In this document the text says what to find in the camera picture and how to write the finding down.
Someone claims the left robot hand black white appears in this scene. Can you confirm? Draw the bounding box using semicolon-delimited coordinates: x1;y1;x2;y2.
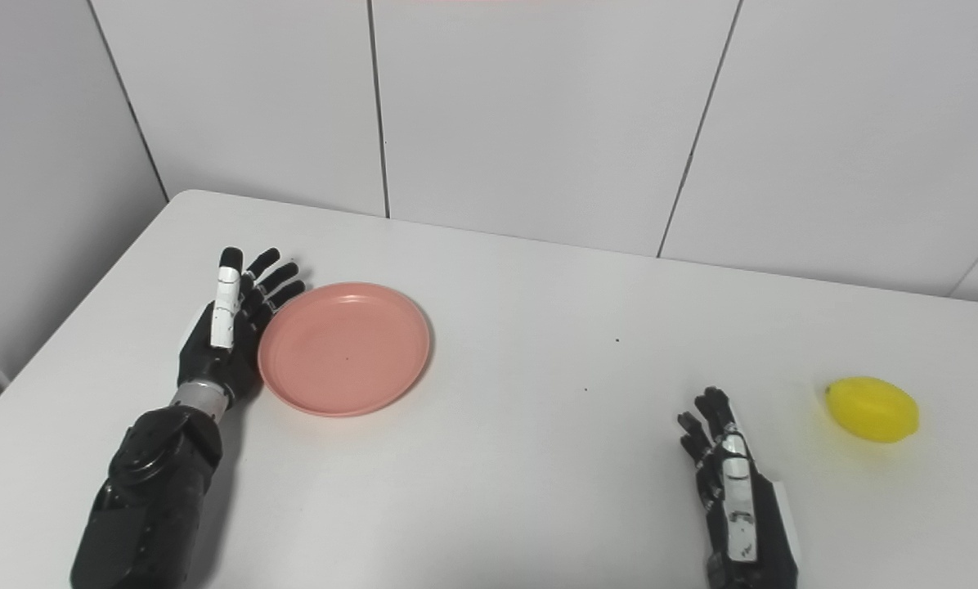
177;247;306;402

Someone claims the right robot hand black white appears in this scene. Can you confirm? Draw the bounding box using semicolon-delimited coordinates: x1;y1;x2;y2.
676;387;802;589

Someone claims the pink round plate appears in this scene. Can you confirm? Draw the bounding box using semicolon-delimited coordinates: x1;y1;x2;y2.
258;282;432;418

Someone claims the yellow lemon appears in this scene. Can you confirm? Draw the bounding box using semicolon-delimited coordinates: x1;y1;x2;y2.
824;376;920;444

